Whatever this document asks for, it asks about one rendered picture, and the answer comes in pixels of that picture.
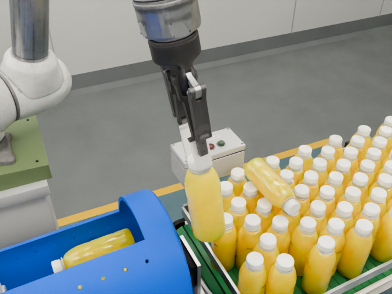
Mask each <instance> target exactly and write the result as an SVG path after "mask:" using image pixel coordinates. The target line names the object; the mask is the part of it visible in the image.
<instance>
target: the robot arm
mask: <svg viewBox="0 0 392 294"><path fill-rule="evenodd" d="M132 4H133V7H134V9H135V13H136V18H137V20H138V21H137V22H138V24H139V28H140V31H141V32H140V34H141V35H143V36H144V38H146V39H148V45H149V49H150V54H151V57H152V61H153V62H154V63H155V64H156V65H159V66H160V69H161V71H162V74H163V77H164V82H165V85H166V89H167V94H168V97H169V101H170V105H171V110H172V113H173V117H174V118H175V117H177V123H178V124H179V125H180V126H179V130H180V135H181V140H182V143H183V148H184V153H185V158H186V159H187V158H188V156H189V155H190V154H191V153H192V155H193V159H194V164H195V169H196V172H197V173H199V172H202V171H204V170H206V169H209V168H211V167H213V164H212V158H211V152H210V148H209V143H208V138H211V137H212V131H211V124H210V120H209V113H208V105H207V87H206V85H205V83H201V84H198V81H197V79H198V75H197V71H196V69H195V68H194V66H193V62H194V60H195V59H196V58H198V57H199V56H200V54H201V44H200V37H199V34H198V30H197V29H198V28H199V27H200V25H201V15H200V8H199V4H198V0H132ZM49 10H50V0H9V11H10V32H11V43H12V46H11V47H10V48H9V49H8V50H7V51H6V52H5V53H4V56H3V60H2V63H1V66H0V166H6V165H12V164H14V163H15V162H16V159H15V157H14V155H13V154H12V147H11V138H12V134H11V132H9V131H4V130H5V129H7V128H8V127H9V126H10V125H11V124H12V123H13V122H15V121H17V120H21V119H24V118H27V117H31V116H34V115H36V114H38V113H41V112H43V111H46V110H48V109H50V108H52V107H54V106H56V105H57V104H58V103H60V102H61V101H63V100H64V99H65V98H66V97H67V95H68V94H69V92H70V91H71V86H72V77H71V74H70V71H69V69H68V68H67V66H66V65H65V64H64V63H63V62H62V61H61V60H60V59H58V58H57V56H56V55H55V54H54V52H53V51H52V50H51V49H49Z"/></svg>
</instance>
